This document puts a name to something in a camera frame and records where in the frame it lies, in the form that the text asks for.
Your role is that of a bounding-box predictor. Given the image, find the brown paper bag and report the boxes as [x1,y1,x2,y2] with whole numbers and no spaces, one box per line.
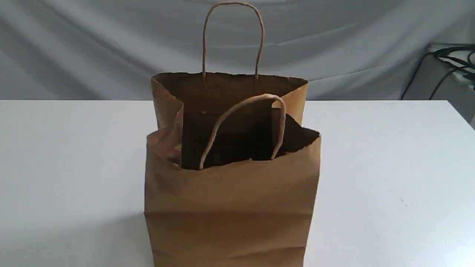
[144,23,322,267]

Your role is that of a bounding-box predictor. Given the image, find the black background cables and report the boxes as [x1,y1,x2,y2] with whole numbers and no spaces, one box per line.
[400,44,475,100]

